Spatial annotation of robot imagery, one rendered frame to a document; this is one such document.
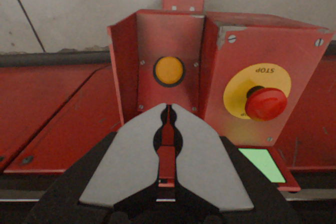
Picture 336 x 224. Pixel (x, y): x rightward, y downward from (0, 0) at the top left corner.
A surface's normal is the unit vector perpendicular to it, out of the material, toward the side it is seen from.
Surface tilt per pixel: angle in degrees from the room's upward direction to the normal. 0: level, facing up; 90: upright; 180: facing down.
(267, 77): 0
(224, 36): 0
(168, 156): 90
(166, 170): 90
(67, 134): 90
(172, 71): 35
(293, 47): 0
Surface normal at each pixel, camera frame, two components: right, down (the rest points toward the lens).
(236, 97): -0.02, 0.54
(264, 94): -0.29, 0.06
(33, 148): -0.04, -0.84
